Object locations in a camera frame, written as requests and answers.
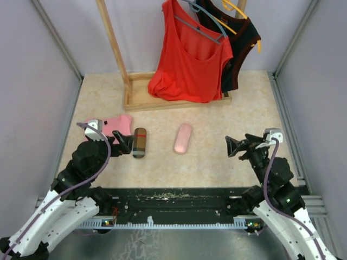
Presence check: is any yellow plastic hanger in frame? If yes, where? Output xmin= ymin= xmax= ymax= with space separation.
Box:
xmin=215 ymin=0 xmax=262 ymax=54

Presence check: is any wooden clothes rack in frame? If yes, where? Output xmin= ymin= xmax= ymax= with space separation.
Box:
xmin=95 ymin=1 xmax=236 ymax=112

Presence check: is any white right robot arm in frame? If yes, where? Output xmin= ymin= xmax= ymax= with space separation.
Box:
xmin=225 ymin=128 xmax=336 ymax=259

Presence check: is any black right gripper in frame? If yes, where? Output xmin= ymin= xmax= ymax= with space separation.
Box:
xmin=225 ymin=133 xmax=271 ymax=187

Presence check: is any black maroon-trimmed tank top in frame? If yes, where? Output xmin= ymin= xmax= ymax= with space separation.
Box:
xmin=196 ymin=1 xmax=261 ymax=93

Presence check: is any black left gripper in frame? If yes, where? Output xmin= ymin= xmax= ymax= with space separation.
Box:
xmin=88 ymin=129 xmax=134 ymax=179

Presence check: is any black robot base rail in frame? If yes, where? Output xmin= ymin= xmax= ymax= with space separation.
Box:
xmin=73 ymin=186 xmax=274 ymax=233

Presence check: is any red tank top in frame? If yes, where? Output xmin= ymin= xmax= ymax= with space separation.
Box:
xmin=147 ymin=1 xmax=233 ymax=103

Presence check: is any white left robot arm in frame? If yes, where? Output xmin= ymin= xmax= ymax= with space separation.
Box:
xmin=1 ymin=131 xmax=134 ymax=259

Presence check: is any grey-blue plastic hanger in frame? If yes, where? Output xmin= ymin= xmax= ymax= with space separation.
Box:
xmin=174 ymin=1 xmax=228 ymax=44

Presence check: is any pink glasses case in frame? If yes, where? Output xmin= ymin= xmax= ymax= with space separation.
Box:
xmin=173 ymin=123 xmax=193 ymax=154

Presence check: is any plaid brown glasses case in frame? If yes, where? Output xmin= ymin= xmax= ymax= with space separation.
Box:
xmin=132 ymin=127 xmax=147 ymax=159

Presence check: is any folded pink t-shirt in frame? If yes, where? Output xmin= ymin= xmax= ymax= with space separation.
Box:
xmin=85 ymin=114 xmax=132 ymax=137

